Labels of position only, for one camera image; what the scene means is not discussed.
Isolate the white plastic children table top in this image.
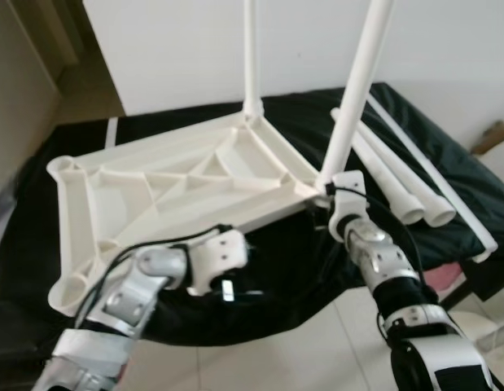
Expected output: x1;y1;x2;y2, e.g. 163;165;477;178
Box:
46;114;330;317

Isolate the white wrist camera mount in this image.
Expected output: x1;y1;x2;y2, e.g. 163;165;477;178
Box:
327;173;368;241
186;228;251;296

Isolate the brown wooden door frame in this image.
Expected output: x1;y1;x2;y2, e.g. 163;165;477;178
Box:
7;0;90;74

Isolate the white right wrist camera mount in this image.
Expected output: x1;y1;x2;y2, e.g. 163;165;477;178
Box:
327;173;368;241

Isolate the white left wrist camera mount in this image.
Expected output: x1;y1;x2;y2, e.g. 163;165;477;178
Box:
186;228;251;296

